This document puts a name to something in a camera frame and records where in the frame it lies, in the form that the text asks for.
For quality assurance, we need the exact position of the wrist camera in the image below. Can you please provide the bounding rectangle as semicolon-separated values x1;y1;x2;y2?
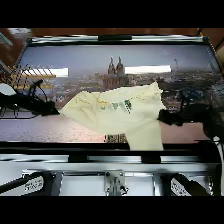
179;87;205;105
27;78;45;98

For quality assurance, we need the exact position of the pale yellow T-shirt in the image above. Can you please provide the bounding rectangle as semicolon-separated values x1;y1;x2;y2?
58;81;167;152

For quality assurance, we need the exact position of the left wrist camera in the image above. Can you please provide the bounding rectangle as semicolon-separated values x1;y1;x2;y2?
27;78;45;98

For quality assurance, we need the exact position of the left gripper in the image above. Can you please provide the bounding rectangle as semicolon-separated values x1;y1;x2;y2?
39;100;61;117

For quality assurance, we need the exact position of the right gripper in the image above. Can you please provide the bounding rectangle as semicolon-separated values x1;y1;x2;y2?
157;108;184;127

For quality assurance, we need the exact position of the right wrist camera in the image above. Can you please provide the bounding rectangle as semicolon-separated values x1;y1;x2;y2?
179;87;205;105

